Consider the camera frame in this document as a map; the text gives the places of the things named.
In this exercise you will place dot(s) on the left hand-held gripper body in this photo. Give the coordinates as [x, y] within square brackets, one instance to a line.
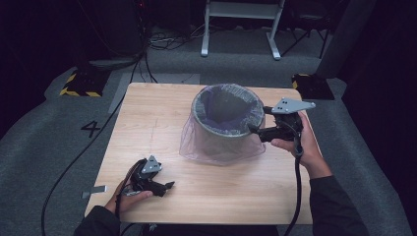
[149, 167]

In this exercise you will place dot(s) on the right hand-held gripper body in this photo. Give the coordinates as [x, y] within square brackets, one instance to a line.
[288, 128]

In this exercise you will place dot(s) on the purple plastic bag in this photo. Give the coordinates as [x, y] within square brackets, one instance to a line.
[190, 147]

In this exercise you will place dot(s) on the green plastic bin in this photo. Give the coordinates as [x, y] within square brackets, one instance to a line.
[219, 144]

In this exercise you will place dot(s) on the person's right hand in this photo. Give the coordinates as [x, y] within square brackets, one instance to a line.
[309, 154]

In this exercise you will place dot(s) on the person's left hand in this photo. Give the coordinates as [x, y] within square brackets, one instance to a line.
[126, 201]

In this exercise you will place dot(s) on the black yellow striped base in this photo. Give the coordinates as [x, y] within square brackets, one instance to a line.
[313, 87]
[87, 83]

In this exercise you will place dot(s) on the black tripod legs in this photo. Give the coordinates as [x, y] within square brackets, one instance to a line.
[303, 36]

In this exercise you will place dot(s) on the white metal stand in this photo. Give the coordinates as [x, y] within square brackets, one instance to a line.
[241, 10]

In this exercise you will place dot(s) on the grey slanted column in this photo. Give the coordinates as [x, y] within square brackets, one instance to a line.
[344, 39]

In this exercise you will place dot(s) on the grey metal table bracket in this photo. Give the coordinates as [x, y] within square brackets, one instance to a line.
[95, 190]

